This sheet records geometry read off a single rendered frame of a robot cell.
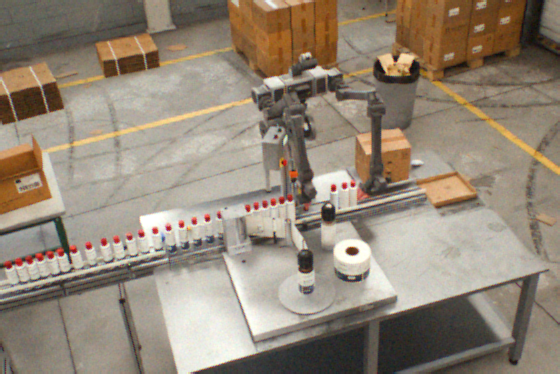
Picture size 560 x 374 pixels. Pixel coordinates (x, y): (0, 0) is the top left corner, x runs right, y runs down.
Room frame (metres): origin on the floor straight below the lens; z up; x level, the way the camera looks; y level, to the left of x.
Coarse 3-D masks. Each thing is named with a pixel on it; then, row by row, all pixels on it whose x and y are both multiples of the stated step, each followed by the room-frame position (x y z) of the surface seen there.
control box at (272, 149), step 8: (272, 128) 3.37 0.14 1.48; (264, 136) 3.28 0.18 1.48; (272, 136) 3.28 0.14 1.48; (280, 136) 3.28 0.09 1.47; (264, 144) 3.23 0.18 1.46; (272, 144) 3.21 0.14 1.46; (280, 144) 3.24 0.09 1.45; (264, 152) 3.23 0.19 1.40; (272, 152) 3.22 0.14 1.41; (280, 152) 3.23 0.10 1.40; (264, 160) 3.23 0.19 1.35; (272, 160) 3.22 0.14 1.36; (280, 160) 3.22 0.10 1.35; (264, 168) 3.23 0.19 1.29; (272, 168) 3.22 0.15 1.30; (280, 168) 3.21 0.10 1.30
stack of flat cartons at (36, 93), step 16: (0, 80) 6.44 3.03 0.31; (16, 80) 6.43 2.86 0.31; (32, 80) 6.41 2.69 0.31; (48, 80) 6.39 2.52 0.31; (0, 96) 6.10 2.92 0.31; (16, 96) 6.17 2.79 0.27; (32, 96) 6.24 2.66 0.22; (48, 96) 6.30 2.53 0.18; (0, 112) 6.08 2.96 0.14; (16, 112) 6.14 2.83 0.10; (32, 112) 6.21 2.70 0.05; (48, 112) 6.27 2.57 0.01
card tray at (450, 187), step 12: (420, 180) 3.63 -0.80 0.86; (432, 180) 3.66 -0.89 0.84; (444, 180) 3.66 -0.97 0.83; (456, 180) 3.65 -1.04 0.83; (432, 192) 3.53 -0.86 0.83; (444, 192) 3.53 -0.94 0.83; (456, 192) 3.52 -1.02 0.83; (468, 192) 3.52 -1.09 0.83; (432, 204) 3.41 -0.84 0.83; (444, 204) 3.40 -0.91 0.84
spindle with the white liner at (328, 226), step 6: (324, 204) 3.02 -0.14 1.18; (330, 204) 3.01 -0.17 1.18; (324, 210) 2.98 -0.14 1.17; (330, 210) 2.97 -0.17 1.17; (324, 216) 2.98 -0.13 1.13; (330, 216) 2.97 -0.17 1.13; (324, 222) 2.99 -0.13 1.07; (330, 222) 2.98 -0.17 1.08; (324, 228) 2.98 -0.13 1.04; (330, 228) 2.97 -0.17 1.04; (324, 234) 2.98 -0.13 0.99; (330, 234) 2.97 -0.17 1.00; (324, 240) 2.98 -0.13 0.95; (330, 240) 2.97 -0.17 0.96; (324, 246) 2.98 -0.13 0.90; (330, 246) 2.97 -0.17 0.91
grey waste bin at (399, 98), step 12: (384, 84) 5.63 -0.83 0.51; (396, 84) 5.58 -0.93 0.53; (408, 84) 5.60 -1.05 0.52; (384, 96) 5.64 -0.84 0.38; (396, 96) 5.60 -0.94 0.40; (408, 96) 5.62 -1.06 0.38; (396, 108) 5.61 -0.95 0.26; (408, 108) 5.63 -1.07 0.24; (384, 120) 5.65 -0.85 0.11; (396, 120) 5.61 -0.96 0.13; (408, 120) 5.66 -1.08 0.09
